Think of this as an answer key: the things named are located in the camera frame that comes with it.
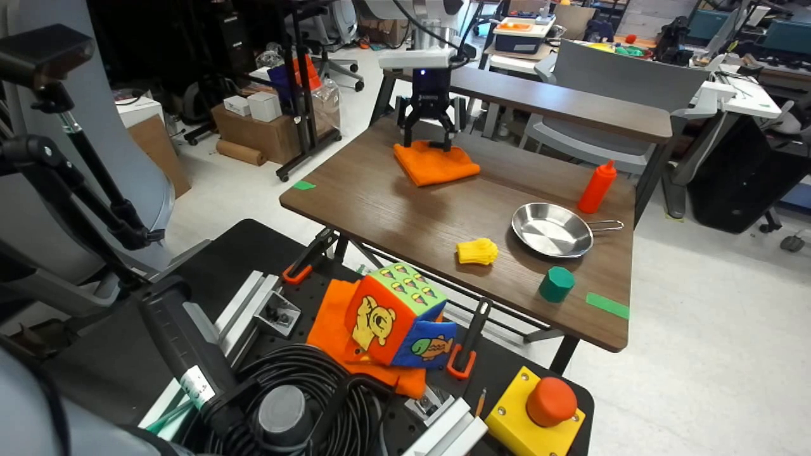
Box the cardboard tube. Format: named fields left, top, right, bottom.
left=213, top=137, right=265, bottom=166

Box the black coiled cable bundle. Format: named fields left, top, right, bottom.
left=199, top=340, right=393, bottom=456

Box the black stand pole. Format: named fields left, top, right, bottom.
left=272, top=0, right=345, bottom=182

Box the green cylinder block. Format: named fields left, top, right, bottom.
left=536, top=263, right=578, bottom=306

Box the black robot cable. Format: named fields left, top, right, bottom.
left=389, top=0, right=480, bottom=71

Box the orange-red squeeze bottle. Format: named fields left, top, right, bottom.
left=575, top=159, right=618, bottom=217

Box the colourful plush cube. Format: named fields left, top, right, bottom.
left=342, top=260, right=464, bottom=369

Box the open cardboard box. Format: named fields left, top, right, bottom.
left=209, top=83, right=342, bottom=164

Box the yellow soft toy block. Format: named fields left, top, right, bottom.
left=456, top=236, right=502, bottom=270

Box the silver metal pan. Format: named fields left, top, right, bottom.
left=508, top=199, right=625, bottom=260

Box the grey chair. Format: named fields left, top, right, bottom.
left=518, top=37, right=712, bottom=175

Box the flat cardboard panel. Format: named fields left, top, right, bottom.
left=123, top=115, right=193, bottom=199

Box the yellow box orange button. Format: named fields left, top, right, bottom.
left=483, top=365, right=587, bottom=456

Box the grey round knob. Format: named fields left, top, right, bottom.
left=255, top=383, right=310, bottom=449

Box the box with orange lid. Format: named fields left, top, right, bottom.
left=490, top=16, right=556, bottom=55

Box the black clamp orange handle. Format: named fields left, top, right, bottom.
left=281, top=225, right=340, bottom=289
left=444, top=298, right=493, bottom=386

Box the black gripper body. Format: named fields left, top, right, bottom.
left=408, top=66, right=456, bottom=117

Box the small white box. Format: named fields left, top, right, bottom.
left=221, top=88, right=283, bottom=127

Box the black camera on stand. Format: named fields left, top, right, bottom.
left=0, top=23, right=172, bottom=286

